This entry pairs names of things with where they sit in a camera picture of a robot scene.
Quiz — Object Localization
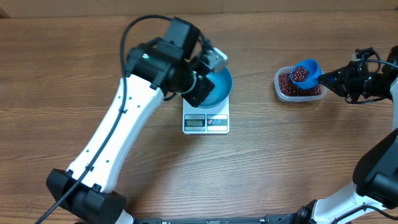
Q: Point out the blue plastic scoop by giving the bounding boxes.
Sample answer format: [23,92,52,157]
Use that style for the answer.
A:
[290,59,323,90]

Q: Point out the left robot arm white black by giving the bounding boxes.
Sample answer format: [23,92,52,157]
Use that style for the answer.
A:
[46,17,215,224]

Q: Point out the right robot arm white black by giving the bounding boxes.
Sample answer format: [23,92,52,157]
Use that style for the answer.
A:
[281,47,397,223]

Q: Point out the teal metal bowl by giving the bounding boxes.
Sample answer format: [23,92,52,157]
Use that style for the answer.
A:
[198,67,233,109]

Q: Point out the white digital kitchen scale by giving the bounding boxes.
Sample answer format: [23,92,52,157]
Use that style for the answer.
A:
[182,97,230,134]

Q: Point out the red adzuki beans in container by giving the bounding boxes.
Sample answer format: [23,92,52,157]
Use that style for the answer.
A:
[278,73,322,96]

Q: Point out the clear plastic food container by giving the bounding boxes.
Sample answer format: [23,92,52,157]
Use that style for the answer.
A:
[274,66,327,103]

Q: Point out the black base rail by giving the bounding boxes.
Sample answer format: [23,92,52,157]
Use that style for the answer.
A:
[133,213,310,224]

